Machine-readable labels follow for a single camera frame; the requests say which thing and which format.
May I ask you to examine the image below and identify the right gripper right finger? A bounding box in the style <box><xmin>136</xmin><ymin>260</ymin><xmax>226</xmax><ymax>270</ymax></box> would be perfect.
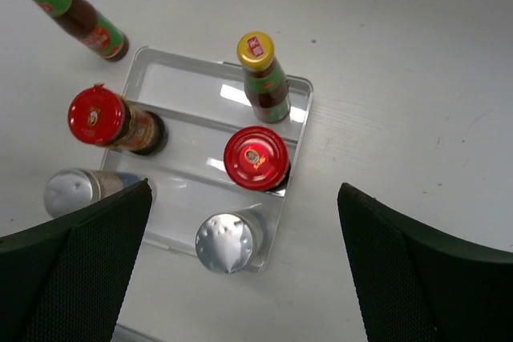
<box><xmin>337</xmin><ymin>183</ymin><xmax>512</xmax><ymax>341</ymax></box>

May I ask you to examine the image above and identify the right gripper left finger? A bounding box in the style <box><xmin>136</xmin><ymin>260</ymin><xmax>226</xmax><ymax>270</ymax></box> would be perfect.
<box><xmin>1</xmin><ymin>180</ymin><xmax>152</xmax><ymax>341</ymax></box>

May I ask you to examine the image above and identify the silver-lid white shaker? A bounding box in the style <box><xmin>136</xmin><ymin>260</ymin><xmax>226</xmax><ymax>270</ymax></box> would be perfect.
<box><xmin>195</xmin><ymin>208</ymin><xmax>269</xmax><ymax>274</ymax></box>
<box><xmin>43</xmin><ymin>168</ymin><xmax>145</xmax><ymax>218</ymax></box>

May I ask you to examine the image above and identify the red-lid sauce jar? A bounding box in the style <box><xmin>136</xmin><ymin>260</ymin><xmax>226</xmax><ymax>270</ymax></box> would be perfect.
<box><xmin>67</xmin><ymin>83</ymin><xmax>168</xmax><ymax>156</ymax></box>
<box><xmin>223</xmin><ymin>126</ymin><xmax>291</xmax><ymax>193</ymax></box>

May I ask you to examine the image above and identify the tall yellow-cap sauce bottle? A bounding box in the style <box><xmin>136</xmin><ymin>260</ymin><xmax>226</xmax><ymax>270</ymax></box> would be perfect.
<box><xmin>32</xmin><ymin>0</ymin><xmax>129</xmax><ymax>62</ymax></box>
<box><xmin>236</xmin><ymin>31</ymin><xmax>291</xmax><ymax>123</ymax></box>

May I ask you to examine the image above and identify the white divided organizer tray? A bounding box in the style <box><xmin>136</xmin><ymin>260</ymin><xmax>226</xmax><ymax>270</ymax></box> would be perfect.
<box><xmin>101</xmin><ymin>47</ymin><xmax>313</xmax><ymax>272</ymax></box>

